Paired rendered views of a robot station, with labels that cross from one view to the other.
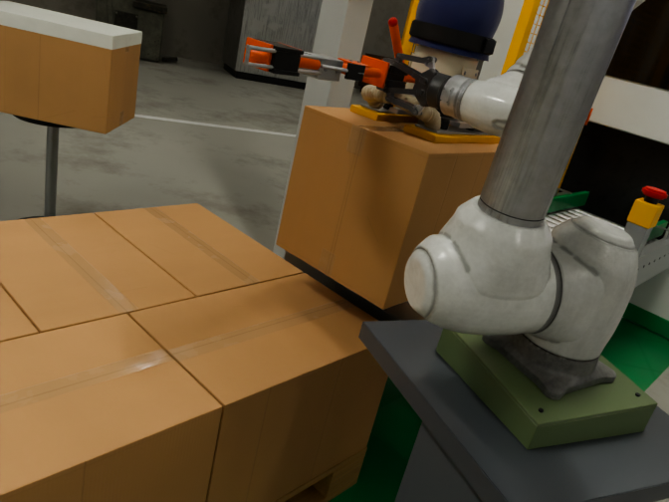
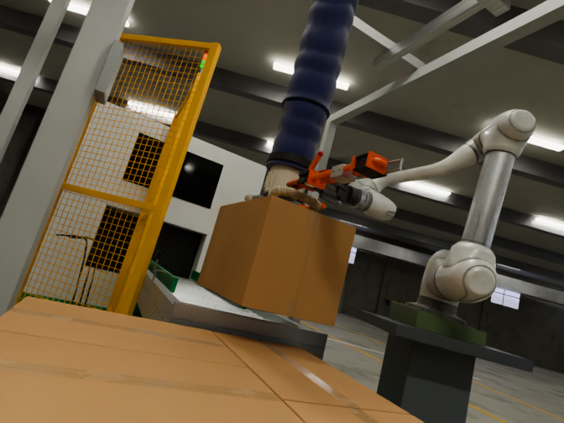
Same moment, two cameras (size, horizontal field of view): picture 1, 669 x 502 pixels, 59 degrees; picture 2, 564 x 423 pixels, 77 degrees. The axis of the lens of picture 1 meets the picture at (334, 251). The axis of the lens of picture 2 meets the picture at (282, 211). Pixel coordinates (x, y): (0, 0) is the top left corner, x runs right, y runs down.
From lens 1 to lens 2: 1.64 m
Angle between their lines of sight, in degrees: 70
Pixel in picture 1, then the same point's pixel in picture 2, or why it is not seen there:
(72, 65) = not seen: outside the picture
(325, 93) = (51, 181)
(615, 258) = not seen: hidden behind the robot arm
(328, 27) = (57, 125)
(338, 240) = (301, 288)
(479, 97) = (381, 200)
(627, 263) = not seen: hidden behind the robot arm
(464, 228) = (486, 253)
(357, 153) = (314, 228)
